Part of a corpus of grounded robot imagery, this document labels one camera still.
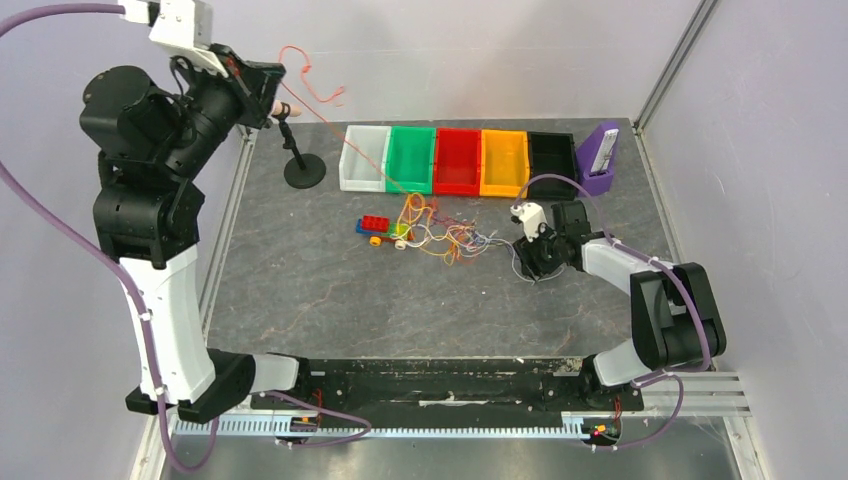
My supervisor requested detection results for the white bin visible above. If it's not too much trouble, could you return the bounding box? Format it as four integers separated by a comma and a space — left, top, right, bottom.
338, 125, 391, 193

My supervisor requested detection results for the black bin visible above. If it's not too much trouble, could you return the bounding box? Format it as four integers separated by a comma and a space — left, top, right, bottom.
527, 131, 577, 201

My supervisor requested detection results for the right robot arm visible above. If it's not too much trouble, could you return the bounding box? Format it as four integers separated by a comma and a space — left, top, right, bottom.
510, 201, 727, 408

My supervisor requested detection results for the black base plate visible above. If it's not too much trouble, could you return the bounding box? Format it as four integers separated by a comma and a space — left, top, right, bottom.
290, 357, 644, 429

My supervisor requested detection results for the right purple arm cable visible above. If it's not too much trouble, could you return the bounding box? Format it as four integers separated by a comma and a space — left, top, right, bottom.
515, 174, 714, 453

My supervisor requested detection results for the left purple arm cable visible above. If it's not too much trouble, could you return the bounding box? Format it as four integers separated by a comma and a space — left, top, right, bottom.
0, 3, 374, 474

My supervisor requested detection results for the toy brick car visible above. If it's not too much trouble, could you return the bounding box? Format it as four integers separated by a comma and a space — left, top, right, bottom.
355, 215, 415, 250

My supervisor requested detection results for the pink microphone on stand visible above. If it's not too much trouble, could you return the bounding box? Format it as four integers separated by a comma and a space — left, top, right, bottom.
271, 100, 326, 190

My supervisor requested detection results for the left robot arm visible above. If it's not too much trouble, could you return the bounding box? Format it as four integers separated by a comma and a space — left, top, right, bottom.
79, 44, 314, 424

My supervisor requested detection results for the red bin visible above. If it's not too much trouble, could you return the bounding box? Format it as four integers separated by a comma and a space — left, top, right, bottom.
433, 128, 482, 197

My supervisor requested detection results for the red cable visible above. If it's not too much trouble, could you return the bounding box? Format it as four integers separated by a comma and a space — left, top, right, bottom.
274, 44, 415, 200

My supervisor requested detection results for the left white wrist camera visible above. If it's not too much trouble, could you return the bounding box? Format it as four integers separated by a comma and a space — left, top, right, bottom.
117, 0, 228, 78

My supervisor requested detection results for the purple metronome holder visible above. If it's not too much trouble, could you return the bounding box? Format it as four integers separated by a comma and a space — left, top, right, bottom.
576, 120, 620, 197

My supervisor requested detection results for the yellow bin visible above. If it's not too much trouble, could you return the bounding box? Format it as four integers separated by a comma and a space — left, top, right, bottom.
480, 129, 530, 198

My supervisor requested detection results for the white slotted cable duct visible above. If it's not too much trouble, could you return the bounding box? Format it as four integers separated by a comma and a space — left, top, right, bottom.
173, 415, 621, 440

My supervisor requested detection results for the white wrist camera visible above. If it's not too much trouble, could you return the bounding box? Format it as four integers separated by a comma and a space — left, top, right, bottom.
117, 0, 228, 78
510, 202, 547, 242

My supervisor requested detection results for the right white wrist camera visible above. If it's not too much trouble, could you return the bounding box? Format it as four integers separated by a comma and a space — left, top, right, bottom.
510, 202, 547, 242

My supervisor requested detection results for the green bin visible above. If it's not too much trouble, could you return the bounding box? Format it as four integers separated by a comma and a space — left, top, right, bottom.
384, 126, 436, 195

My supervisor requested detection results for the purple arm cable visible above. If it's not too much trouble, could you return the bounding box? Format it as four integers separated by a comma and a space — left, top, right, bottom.
0, 3, 374, 474
515, 174, 714, 453

